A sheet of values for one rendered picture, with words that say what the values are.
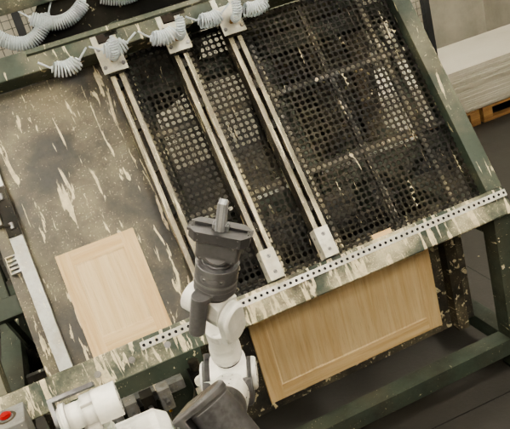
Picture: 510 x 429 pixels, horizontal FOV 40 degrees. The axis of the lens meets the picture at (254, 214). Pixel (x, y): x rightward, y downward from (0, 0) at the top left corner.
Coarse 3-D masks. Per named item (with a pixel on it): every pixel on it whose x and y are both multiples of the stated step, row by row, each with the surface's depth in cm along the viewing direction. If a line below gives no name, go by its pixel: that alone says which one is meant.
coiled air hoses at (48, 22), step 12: (84, 0) 319; (108, 0) 321; (120, 0) 328; (132, 0) 325; (36, 12) 314; (48, 12) 316; (72, 12) 322; (84, 12) 319; (36, 24) 313; (48, 24) 319; (0, 36) 309; (12, 36) 312; (24, 36) 314; (36, 36) 313; (12, 48) 316; (24, 48) 317
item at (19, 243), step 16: (0, 176) 267; (16, 240) 263; (16, 256) 261; (32, 272) 261; (32, 288) 260; (48, 304) 260; (48, 320) 258; (48, 336) 257; (64, 352) 257; (64, 368) 255
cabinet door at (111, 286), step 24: (120, 240) 271; (72, 264) 266; (96, 264) 268; (120, 264) 270; (144, 264) 271; (72, 288) 264; (96, 288) 266; (120, 288) 268; (144, 288) 269; (96, 312) 264; (120, 312) 265; (144, 312) 267; (96, 336) 262; (120, 336) 263
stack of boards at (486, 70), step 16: (496, 32) 727; (448, 48) 721; (464, 48) 702; (480, 48) 685; (496, 48) 668; (448, 64) 660; (464, 64) 644; (480, 64) 634; (496, 64) 640; (464, 80) 632; (480, 80) 637; (496, 80) 644; (464, 96) 638; (480, 96) 642; (496, 96) 648; (480, 112) 653; (496, 112) 662
